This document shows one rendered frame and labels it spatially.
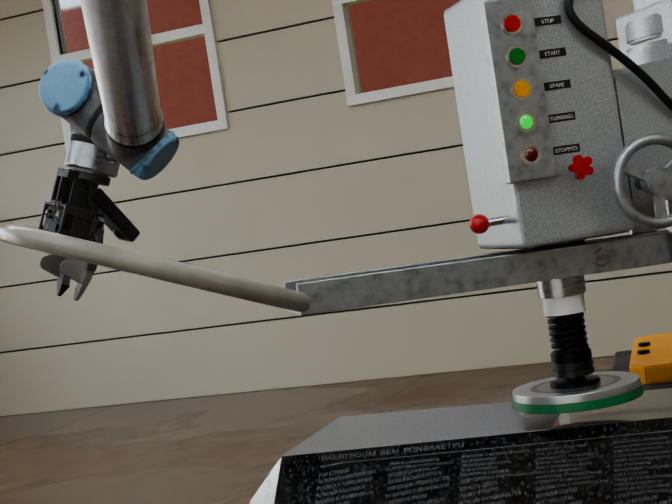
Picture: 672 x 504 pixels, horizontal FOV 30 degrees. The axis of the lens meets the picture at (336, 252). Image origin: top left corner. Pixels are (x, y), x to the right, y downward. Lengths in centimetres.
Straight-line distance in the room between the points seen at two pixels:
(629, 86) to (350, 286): 55
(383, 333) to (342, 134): 139
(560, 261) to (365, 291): 33
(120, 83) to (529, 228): 67
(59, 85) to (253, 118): 688
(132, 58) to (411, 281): 57
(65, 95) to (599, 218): 86
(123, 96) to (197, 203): 727
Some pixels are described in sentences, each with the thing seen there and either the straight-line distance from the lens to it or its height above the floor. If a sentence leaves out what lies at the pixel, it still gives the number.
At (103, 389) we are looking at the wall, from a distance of 964.
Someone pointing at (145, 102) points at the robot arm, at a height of 141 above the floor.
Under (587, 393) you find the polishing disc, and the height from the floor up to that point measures 87.
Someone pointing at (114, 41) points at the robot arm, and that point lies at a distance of 170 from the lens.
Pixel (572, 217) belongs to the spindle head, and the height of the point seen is 115.
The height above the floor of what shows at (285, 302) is 109.
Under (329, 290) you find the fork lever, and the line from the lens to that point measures 195.
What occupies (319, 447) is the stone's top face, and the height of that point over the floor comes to 81.
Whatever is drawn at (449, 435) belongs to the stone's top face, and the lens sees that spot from 215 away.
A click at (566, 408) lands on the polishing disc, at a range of 205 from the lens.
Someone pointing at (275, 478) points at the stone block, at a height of 78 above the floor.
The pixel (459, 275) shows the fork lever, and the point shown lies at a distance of 200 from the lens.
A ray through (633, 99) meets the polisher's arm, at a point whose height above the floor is 132.
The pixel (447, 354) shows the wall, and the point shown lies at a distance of 852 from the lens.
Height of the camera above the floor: 122
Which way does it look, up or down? 2 degrees down
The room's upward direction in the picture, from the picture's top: 9 degrees counter-clockwise
